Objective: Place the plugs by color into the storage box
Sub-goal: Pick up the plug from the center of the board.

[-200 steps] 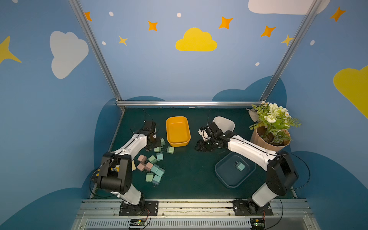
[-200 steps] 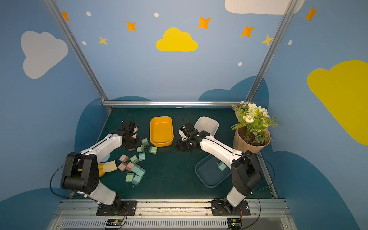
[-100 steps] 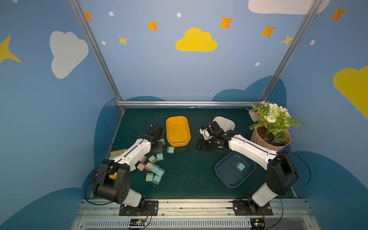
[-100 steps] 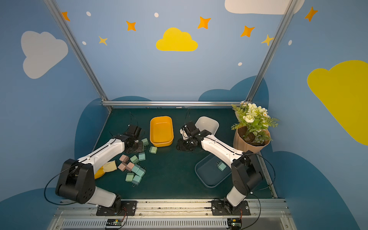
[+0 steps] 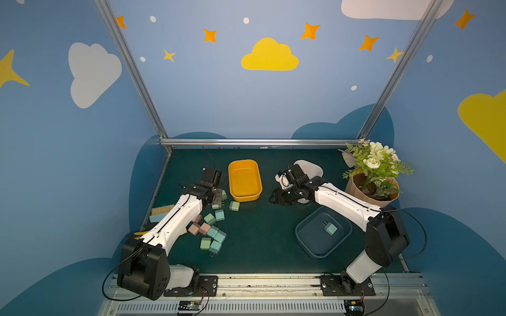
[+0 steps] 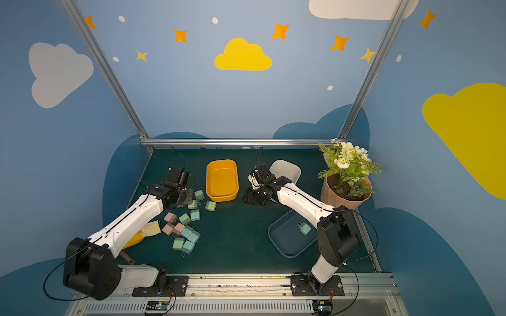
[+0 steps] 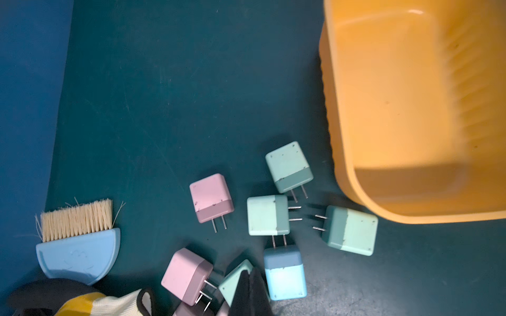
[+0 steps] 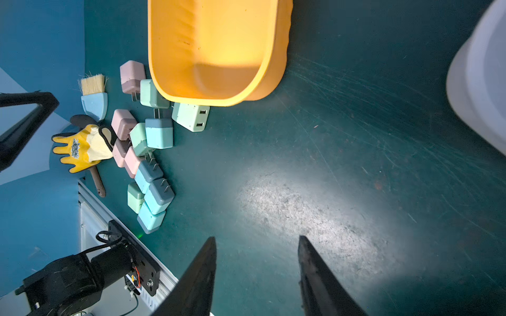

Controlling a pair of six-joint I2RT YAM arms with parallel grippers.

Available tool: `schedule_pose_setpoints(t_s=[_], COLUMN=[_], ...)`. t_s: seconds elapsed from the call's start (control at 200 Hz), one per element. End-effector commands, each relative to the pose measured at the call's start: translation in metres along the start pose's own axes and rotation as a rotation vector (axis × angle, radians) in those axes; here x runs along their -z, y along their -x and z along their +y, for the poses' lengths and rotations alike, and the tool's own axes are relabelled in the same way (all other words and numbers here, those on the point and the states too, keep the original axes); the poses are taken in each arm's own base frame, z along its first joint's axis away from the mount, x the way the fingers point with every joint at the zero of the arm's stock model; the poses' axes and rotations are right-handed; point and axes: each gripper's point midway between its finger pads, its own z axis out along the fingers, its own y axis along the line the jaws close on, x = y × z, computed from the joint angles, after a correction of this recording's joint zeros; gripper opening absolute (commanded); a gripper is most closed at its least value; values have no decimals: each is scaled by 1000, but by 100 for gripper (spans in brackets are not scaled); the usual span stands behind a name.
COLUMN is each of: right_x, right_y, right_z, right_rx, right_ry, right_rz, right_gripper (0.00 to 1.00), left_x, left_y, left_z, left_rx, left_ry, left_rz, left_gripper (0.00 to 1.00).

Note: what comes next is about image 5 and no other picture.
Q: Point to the green plug middle pile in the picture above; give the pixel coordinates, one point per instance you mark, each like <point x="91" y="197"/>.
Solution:
<point x="210" y="219"/>

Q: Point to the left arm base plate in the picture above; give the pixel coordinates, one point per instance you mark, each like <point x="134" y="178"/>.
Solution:
<point x="202" y="285"/>

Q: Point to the clear blue storage box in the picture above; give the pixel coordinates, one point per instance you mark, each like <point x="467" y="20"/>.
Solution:
<point x="314" y="240"/>

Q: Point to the aluminium frame rail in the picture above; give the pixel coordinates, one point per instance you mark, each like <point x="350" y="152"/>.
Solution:
<point x="254" y="142"/>

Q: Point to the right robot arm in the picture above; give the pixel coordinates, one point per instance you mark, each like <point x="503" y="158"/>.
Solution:
<point x="386" y="234"/>

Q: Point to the potted artificial plant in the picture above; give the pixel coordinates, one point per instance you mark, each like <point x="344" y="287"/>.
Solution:
<point x="373" y="172"/>

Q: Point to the yellow storage box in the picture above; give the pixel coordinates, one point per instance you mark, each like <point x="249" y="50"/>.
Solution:
<point x="245" y="183"/>

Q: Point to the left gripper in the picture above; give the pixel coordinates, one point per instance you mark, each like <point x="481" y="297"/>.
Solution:
<point x="215" y="193"/>

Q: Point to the blue plug bottom middle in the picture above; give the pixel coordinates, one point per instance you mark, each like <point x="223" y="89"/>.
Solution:
<point x="215" y="248"/>

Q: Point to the blue plug right pile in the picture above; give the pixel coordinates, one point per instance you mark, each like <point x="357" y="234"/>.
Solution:
<point x="220" y="236"/>

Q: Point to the pink plug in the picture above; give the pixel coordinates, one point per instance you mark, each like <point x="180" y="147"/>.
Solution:
<point x="194" y="229"/>
<point x="204" y="229"/>

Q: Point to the blue plug centre pile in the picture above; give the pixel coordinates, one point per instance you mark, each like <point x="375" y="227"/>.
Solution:
<point x="212" y="232"/>

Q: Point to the brush with blue handle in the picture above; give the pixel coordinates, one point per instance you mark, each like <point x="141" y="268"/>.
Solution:
<point x="159" y="213"/>

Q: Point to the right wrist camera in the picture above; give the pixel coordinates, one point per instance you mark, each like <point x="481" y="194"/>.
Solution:
<point x="282" y="179"/>

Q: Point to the white storage box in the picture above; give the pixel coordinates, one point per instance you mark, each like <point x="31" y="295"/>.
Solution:
<point x="310" y="169"/>

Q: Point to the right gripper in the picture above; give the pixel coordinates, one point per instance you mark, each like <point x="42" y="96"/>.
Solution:
<point x="285" y="192"/>

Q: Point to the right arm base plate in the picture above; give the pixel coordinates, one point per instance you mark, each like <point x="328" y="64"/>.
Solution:
<point x="334" y="285"/>

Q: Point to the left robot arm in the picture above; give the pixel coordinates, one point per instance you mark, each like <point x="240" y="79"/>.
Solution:
<point x="144" y="267"/>

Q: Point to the blue plug pile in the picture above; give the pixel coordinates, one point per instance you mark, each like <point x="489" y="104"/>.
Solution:
<point x="220" y="236"/>
<point x="212" y="232"/>

